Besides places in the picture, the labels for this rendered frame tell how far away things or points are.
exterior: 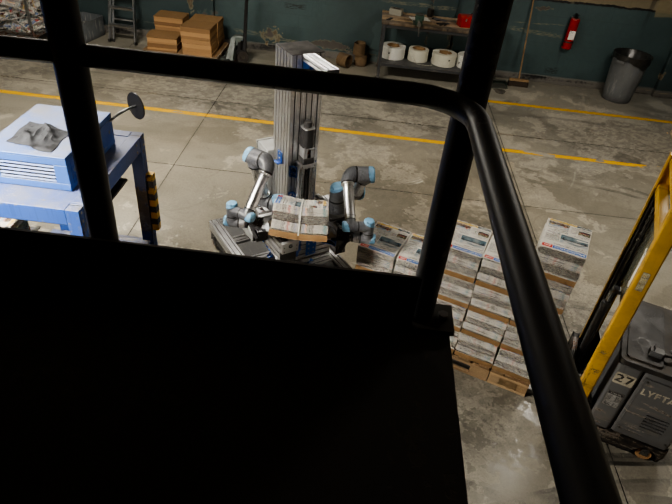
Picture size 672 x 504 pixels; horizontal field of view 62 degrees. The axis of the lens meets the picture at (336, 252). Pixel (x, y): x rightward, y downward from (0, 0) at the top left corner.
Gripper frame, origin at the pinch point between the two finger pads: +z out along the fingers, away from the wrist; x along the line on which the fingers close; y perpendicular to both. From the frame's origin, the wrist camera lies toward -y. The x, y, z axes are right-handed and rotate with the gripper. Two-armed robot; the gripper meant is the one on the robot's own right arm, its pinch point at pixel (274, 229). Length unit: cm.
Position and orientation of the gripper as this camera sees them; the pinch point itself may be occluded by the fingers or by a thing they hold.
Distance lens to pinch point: 394.8
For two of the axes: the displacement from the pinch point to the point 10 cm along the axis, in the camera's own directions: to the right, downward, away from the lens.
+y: 1.2, -9.6, -2.6
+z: 9.9, 1.2, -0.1
